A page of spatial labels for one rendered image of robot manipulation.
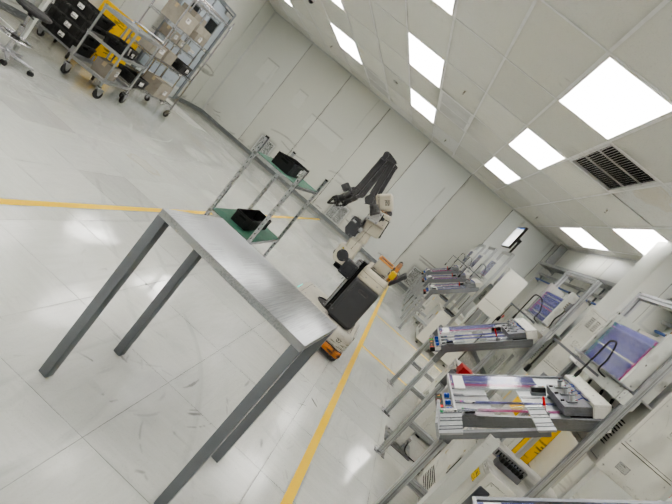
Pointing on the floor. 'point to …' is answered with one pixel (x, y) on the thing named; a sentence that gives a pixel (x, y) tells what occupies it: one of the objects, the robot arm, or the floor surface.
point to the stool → (21, 33)
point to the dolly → (75, 26)
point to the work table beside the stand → (239, 269)
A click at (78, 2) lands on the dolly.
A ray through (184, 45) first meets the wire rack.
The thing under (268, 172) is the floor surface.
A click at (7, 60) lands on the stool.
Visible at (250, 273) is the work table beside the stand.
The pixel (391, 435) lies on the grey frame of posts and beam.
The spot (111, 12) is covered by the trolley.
